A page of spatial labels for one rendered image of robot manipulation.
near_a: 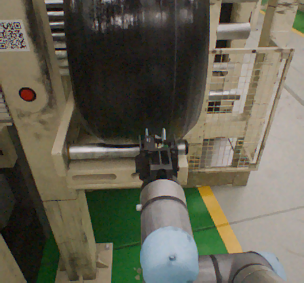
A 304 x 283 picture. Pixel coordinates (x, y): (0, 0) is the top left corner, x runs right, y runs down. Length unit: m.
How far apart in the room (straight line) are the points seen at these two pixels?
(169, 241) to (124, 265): 1.27
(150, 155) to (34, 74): 0.42
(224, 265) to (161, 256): 0.15
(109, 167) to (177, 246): 0.51
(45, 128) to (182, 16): 0.53
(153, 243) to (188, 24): 0.38
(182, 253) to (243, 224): 1.48
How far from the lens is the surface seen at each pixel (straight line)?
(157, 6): 0.58
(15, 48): 0.82
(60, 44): 1.23
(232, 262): 0.52
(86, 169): 0.88
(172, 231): 0.42
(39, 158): 1.01
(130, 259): 1.69
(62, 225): 1.27
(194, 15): 0.59
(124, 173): 0.88
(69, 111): 0.97
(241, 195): 2.01
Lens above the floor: 1.48
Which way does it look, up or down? 38 degrees down
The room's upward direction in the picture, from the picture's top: straight up
